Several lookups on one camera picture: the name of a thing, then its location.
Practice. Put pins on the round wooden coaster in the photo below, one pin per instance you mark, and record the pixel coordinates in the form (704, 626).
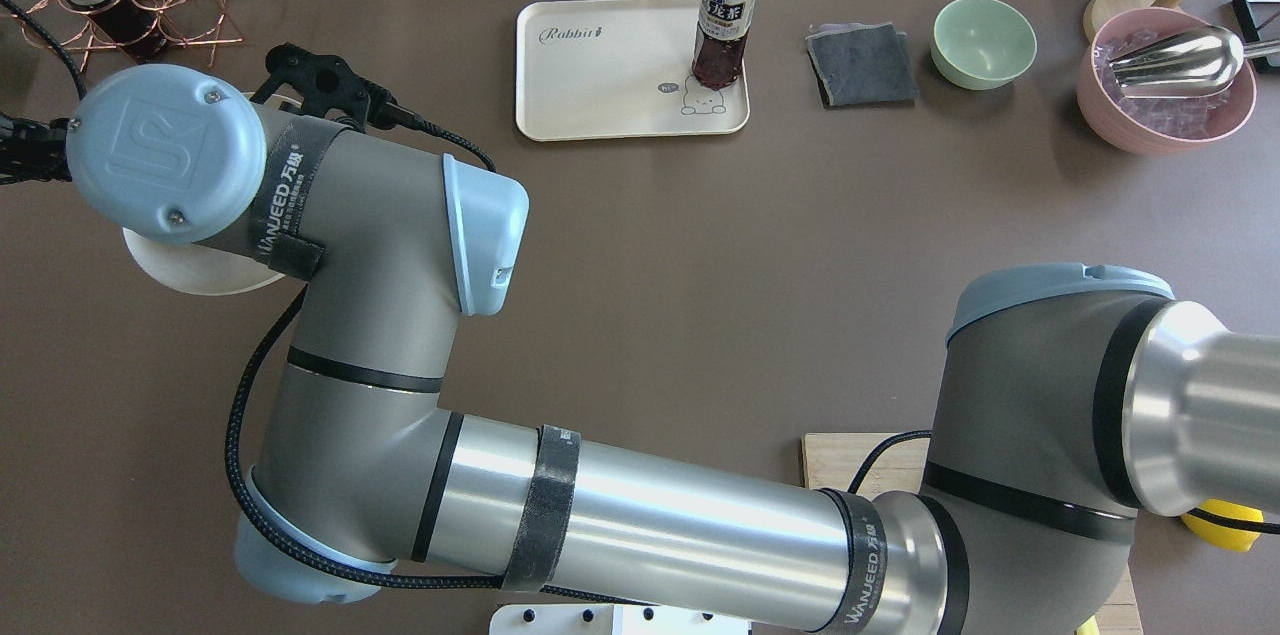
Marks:
(1097, 12)

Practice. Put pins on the dark tea bottle on tray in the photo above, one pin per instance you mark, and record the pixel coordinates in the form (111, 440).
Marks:
(723, 27)

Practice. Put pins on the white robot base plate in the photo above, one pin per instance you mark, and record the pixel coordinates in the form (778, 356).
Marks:
(612, 618)

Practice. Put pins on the green bowl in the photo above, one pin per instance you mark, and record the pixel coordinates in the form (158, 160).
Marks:
(980, 45)

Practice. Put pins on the bamboo cutting board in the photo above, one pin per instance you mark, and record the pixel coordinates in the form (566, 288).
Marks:
(832, 459)

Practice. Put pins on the black frame object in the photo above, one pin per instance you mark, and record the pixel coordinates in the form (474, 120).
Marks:
(1257, 20)

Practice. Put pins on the lower whole lemon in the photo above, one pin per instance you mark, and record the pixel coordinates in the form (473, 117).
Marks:
(1221, 536)

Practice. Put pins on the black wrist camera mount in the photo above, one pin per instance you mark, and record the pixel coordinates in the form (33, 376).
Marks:
(326, 83)

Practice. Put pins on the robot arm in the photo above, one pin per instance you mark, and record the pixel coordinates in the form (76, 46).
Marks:
(1073, 397)

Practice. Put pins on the white round plate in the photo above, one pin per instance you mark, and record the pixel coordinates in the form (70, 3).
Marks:
(197, 270)

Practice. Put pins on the grey folded cloth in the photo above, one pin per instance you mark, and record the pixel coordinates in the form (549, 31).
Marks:
(861, 64)

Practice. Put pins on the cream rabbit tray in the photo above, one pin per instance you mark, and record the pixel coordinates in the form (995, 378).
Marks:
(608, 69)

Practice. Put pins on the steel ice scoop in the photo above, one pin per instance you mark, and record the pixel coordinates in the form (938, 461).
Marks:
(1199, 62)

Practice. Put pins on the pink bowl with ice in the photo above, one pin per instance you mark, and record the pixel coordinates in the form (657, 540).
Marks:
(1155, 126)

